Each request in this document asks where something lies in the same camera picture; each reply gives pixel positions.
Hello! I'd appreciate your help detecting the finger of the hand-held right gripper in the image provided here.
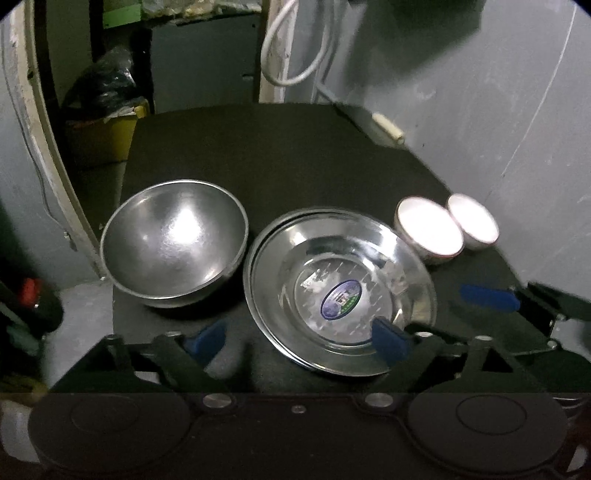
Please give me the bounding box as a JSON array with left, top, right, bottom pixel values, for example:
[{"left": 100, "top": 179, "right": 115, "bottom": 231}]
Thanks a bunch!
[{"left": 459, "top": 282, "right": 565, "bottom": 325}]

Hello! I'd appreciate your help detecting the beige door frame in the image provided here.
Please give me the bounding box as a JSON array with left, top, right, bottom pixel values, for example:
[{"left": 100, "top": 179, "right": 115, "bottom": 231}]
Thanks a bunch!
[{"left": 23, "top": 0, "right": 103, "bottom": 280}]

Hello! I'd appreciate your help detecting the steel plate with blue sticker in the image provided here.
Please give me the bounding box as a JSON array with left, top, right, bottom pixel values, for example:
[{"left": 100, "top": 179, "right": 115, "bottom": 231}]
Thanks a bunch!
[{"left": 249, "top": 210, "right": 438, "bottom": 377}]

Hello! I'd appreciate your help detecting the yellow plastic bin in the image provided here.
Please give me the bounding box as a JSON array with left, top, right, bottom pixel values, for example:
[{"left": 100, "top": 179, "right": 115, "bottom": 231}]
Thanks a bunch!
[{"left": 65, "top": 102, "right": 149, "bottom": 163}]

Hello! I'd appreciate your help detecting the black trash bag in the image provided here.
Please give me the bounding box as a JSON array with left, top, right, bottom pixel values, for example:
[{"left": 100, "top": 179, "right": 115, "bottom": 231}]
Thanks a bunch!
[{"left": 62, "top": 46, "right": 148, "bottom": 121}]

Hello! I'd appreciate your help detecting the dark bottle with red cap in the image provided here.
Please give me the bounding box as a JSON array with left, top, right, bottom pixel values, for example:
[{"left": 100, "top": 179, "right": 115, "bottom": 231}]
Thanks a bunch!
[{"left": 0, "top": 277, "right": 64, "bottom": 344}]

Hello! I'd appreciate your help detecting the white coiled hose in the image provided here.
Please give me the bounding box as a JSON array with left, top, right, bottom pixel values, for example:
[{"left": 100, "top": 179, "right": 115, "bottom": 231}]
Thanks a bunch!
[{"left": 260, "top": 0, "right": 335, "bottom": 88}]

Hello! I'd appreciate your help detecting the white cylindrical handle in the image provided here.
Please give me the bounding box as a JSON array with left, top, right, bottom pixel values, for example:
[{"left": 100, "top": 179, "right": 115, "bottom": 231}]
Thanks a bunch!
[{"left": 373, "top": 113, "right": 406, "bottom": 144}]

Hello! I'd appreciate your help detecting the large steel bowl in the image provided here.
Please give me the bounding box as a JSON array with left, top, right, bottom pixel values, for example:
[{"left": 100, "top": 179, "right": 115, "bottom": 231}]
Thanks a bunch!
[{"left": 100, "top": 179, "right": 250, "bottom": 309}]

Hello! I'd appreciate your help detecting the yellow plastic jug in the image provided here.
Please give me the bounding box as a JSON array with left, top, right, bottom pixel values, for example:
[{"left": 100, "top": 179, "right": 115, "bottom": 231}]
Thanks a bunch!
[{"left": 0, "top": 373, "right": 49, "bottom": 403}]

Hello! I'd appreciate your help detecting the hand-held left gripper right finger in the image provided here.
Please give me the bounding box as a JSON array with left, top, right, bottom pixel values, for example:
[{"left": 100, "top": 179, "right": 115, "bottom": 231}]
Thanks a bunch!
[{"left": 358, "top": 318, "right": 555, "bottom": 410}]

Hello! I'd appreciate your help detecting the dark metal cabinet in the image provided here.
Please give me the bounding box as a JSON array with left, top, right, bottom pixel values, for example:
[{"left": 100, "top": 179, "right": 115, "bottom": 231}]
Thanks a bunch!
[{"left": 150, "top": 11, "right": 262, "bottom": 114}]

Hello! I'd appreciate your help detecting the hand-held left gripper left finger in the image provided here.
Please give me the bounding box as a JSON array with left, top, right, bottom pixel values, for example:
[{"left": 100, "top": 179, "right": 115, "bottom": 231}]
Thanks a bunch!
[{"left": 46, "top": 319, "right": 237, "bottom": 411}]

